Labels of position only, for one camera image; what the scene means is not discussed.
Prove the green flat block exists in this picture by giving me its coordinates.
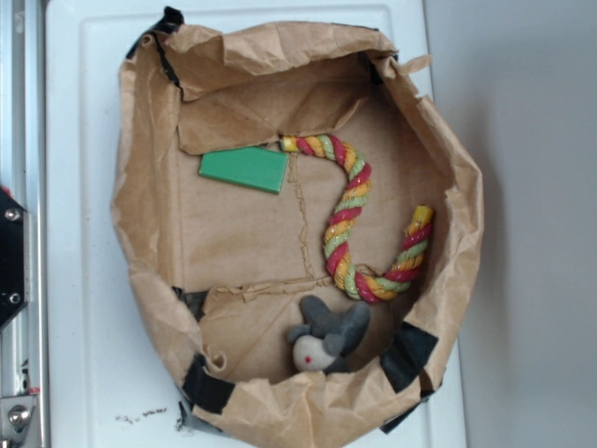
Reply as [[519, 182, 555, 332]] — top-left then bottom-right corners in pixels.
[[199, 147, 288, 194]]

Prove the metal frame rail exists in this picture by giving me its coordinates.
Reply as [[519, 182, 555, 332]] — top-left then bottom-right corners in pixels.
[[1, 1, 50, 447]]

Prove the gray plush animal toy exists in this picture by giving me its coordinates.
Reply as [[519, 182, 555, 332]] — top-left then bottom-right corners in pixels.
[[286, 295, 371, 374]]

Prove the black bracket with screws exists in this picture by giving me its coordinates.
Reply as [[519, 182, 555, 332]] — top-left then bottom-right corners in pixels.
[[0, 187, 29, 330]]

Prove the multicolour twisted rope toy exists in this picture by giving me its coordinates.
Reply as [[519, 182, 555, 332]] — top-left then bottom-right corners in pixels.
[[280, 134, 435, 304]]

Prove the brown paper bag bin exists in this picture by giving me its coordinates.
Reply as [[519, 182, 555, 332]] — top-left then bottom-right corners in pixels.
[[112, 21, 484, 447]]

